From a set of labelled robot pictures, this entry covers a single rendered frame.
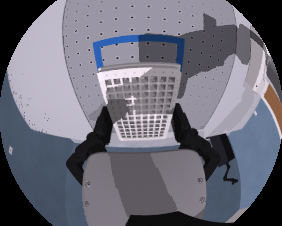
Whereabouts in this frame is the blue tape outline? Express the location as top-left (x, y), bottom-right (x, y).
top-left (93, 34), bottom-right (185, 72)

